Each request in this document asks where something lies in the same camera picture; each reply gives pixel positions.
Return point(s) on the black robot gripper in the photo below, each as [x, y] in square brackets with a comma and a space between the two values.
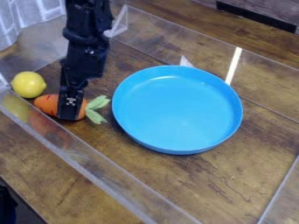
[83, 64]

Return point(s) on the orange toy carrot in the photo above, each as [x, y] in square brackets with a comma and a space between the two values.
[47, 104]

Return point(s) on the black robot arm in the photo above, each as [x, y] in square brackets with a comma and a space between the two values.
[89, 20]

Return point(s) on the yellow toy lemon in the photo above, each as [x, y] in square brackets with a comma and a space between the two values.
[29, 84]

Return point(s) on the white patterned curtain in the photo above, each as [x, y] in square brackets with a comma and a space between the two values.
[22, 13]

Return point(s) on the blue round plate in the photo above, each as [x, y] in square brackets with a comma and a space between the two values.
[177, 109]

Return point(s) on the black bar in background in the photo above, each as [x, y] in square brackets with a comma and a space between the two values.
[266, 20]

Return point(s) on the clear acrylic enclosure wall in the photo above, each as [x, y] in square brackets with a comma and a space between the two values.
[83, 173]

